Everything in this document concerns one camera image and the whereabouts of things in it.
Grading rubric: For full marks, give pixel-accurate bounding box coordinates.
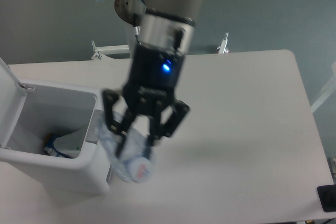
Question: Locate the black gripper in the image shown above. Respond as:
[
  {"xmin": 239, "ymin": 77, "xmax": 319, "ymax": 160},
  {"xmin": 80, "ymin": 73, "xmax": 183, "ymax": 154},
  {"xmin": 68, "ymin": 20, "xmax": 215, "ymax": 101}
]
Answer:
[{"xmin": 102, "ymin": 44, "xmax": 190, "ymax": 158}]

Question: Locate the clear crushed plastic bottle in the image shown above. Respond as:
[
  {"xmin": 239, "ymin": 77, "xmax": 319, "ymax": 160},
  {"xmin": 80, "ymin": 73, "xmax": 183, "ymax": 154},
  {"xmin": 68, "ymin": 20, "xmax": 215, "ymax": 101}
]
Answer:
[{"xmin": 93, "ymin": 113, "xmax": 156, "ymax": 183}]

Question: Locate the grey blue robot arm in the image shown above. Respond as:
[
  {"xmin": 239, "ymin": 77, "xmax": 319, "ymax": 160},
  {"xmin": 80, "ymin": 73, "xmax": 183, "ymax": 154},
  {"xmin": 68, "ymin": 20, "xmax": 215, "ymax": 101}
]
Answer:
[{"xmin": 97, "ymin": 0, "xmax": 203, "ymax": 158}]

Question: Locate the white plastic trash can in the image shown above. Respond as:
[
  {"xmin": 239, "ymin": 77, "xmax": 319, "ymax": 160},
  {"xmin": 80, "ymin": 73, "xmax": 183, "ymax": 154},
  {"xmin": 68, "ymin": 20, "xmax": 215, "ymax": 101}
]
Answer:
[{"xmin": 1, "ymin": 62, "xmax": 111, "ymax": 194}]

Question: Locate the blue snack wrapper in bin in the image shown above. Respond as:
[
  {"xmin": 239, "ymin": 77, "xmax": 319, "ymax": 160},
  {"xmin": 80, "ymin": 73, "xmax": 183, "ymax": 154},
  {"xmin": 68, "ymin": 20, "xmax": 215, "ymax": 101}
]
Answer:
[{"xmin": 43, "ymin": 133, "xmax": 71, "ymax": 158}]

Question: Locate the black device at table edge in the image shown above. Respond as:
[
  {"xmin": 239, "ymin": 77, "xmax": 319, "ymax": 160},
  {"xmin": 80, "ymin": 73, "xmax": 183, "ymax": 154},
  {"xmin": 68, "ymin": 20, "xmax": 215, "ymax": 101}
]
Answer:
[{"xmin": 317, "ymin": 184, "xmax": 335, "ymax": 212}]

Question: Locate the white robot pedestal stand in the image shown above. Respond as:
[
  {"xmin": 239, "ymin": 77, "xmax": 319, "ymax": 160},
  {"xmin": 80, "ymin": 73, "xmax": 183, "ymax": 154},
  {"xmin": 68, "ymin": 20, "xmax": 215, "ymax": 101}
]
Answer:
[{"xmin": 90, "ymin": 0, "xmax": 232, "ymax": 61}]

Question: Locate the black cable on pedestal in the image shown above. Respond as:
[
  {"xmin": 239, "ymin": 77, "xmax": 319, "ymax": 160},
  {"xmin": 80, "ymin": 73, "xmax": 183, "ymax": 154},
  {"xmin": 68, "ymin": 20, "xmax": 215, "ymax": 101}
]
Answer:
[{"xmin": 133, "ymin": 14, "xmax": 142, "ymax": 44}]

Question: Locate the white frame leg at right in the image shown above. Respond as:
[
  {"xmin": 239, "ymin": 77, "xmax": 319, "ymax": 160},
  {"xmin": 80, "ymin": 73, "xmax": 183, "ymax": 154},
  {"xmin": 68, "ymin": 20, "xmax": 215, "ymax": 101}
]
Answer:
[{"xmin": 310, "ymin": 62, "xmax": 335, "ymax": 113}]

